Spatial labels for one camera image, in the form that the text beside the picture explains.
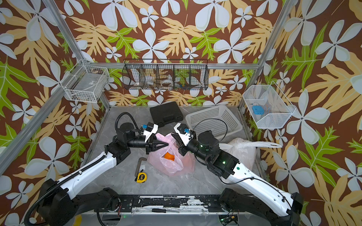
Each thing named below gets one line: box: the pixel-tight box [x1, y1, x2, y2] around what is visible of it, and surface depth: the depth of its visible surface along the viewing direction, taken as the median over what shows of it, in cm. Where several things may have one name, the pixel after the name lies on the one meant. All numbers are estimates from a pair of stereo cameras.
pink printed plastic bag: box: [147, 133, 196, 177], surface depth 69 cm
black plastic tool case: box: [149, 101, 184, 128], surface depth 111 cm
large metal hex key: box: [134, 157, 148, 178], surface depth 90 cm
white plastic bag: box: [219, 137, 284, 170], surface depth 81 cm
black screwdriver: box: [151, 208, 181, 214], surface depth 74 cm
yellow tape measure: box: [136, 171, 148, 184], surface depth 83 cm
